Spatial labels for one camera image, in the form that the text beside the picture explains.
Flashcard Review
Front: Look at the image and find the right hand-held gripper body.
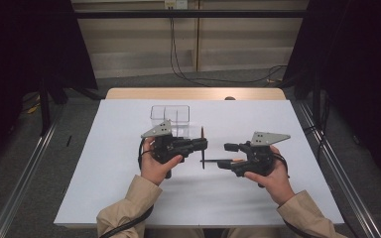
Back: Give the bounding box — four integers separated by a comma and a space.
232, 131, 292, 178

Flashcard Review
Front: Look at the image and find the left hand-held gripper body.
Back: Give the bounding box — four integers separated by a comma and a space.
141, 119, 193, 179

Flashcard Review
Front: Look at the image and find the short black and gold pen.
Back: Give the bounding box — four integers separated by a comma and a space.
200, 126, 206, 171

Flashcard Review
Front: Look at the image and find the clear acrylic pen holder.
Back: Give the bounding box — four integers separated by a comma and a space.
150, 104, 191, 139

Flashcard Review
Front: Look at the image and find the person's left hand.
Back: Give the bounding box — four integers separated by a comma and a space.
140, 137, 184, 186

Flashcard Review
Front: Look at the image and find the person's right hand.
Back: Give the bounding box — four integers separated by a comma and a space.
243, 145, 296, 207

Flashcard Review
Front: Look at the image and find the white table cover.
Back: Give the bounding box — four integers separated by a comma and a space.
53, 98, 345, 229

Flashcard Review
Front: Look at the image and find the black metal stand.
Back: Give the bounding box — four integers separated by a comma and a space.
312, 70, 321, 128
39, 77, 53, 137

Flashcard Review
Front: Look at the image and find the yellow floor item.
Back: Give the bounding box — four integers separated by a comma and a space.
26, 102, 42, 115

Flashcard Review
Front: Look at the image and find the black curtain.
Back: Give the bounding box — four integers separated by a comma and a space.
282, 0, 381, 191
0, 0, 98, 186

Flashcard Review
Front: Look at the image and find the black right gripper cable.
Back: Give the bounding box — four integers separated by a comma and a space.
272, 152, 318, 238

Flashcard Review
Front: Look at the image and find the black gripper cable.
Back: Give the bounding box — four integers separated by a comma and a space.
98, 138, 156, 238
272, 152, 318, 238

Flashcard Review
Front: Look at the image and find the metal floor rail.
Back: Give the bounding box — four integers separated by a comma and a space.
0, 100, 67, 238
294, 98, 381, 238

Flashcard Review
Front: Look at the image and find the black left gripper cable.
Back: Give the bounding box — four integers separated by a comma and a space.
98, 138, 156, 238

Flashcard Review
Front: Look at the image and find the black wall cable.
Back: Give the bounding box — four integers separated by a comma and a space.
169, 16, 212, 87
172, 16, 287, 85

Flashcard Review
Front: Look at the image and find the white wall socket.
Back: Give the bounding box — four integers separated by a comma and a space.
164, 0, 189, 10

